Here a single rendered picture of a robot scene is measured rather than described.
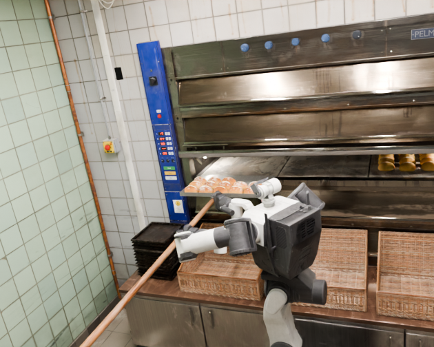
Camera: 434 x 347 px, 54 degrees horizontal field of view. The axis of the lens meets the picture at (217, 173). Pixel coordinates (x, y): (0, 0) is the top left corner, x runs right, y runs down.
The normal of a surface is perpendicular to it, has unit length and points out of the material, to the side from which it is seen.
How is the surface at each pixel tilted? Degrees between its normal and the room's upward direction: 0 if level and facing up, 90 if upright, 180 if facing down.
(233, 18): 90
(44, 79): 90
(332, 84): 70
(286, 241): 90
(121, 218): 90
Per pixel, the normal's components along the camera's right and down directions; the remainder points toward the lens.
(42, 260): 0.92, 0.00
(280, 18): -0.36, 0.35
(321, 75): -0.38, 0.01
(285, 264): -0.77, 0.31
